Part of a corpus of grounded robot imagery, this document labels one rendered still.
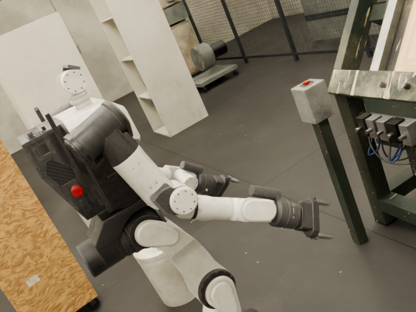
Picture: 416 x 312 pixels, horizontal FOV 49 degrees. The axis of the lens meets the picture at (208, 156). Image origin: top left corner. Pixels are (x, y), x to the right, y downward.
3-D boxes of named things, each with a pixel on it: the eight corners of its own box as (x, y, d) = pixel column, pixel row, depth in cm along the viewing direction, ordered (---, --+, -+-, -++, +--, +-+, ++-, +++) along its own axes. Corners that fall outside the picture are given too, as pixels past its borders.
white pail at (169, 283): (151, 293, 283) (117, 232, 267) (192, 265, 293) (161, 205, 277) (171, 317, 255) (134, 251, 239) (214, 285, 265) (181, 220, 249)
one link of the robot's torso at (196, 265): (221, 319, 159) (124, 245, 139) (199, 298, 175) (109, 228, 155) (247, 283, 162) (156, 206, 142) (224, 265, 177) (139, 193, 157)
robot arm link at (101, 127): (109, 175, 114) (71, 134, 109) (101, 173, 122) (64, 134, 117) (143, 143, 117) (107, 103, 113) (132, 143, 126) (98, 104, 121)
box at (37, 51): (76, 210, 467) (-20, 50, 407) (127, 181, 486) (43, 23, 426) (96, 238, 388) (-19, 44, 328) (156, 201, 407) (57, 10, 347)
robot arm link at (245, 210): (277, 222, 132) (234, 221, 127) (262, 219, 141) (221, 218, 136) (278, 199, 133) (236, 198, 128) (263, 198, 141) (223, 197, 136)
